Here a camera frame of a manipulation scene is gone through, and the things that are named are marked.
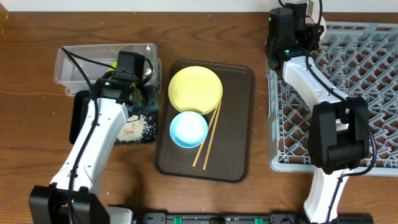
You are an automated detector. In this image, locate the black plastic tray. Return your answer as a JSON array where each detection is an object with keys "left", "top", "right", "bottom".
[{"left": 69, "top": 90, "right": 158, "bottom": 144}]

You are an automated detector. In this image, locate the yellow round plate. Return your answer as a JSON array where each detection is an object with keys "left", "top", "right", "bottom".
[{"left": 168, "top": 66, "right": 223, "bottom": 115}]

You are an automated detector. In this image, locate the wooden chopstick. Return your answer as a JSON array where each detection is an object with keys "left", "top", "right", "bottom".
[
  {"left": 192, "top": 103, "right": 221, "bottom": 167},
  {"left": 203, "top": 102, "right": 222, "bottom": 170}
]

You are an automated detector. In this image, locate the light blue bowl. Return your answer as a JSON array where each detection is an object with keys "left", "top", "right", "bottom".
[{"left": 169, "top": 111, "right": 208, "bottom": 149}]

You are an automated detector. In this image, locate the grey dishwasher rack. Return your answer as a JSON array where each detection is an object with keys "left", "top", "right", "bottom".
[{"left": 266, "top": 22, "right": 397, "bottom": 177}]

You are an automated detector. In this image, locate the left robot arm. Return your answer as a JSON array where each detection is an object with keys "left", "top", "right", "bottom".
[{"left": 29, "top": 51, "right": 160, "bottom": 223}]

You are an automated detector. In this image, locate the clear plastic waste bin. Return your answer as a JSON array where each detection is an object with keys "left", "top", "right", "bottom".
[{"left": 54, "top": 43, "right": 162, "bottom": 96}]

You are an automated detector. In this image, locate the pink white bowl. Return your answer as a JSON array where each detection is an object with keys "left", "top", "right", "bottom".
[{"left": 305, "top": 10, "right": 327, "bottom": 40}]

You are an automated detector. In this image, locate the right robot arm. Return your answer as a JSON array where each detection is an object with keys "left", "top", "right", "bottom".
[{"left": 265, "top": 1, "right": 377, "bottom": 223}]

